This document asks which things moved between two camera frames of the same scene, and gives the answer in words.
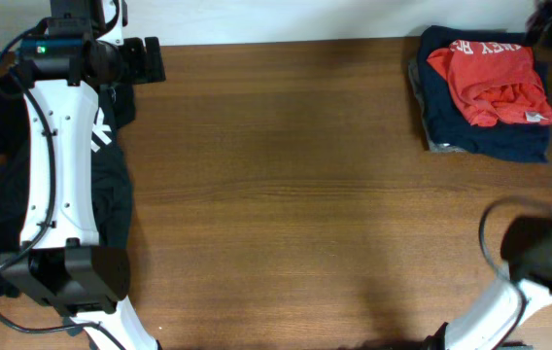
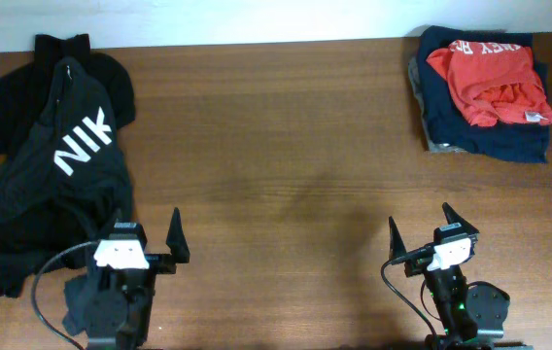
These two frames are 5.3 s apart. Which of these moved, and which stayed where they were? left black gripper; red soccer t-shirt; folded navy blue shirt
Moved: left black gripper
Stayed: folded navy blue shirt; red soccer t-shirt
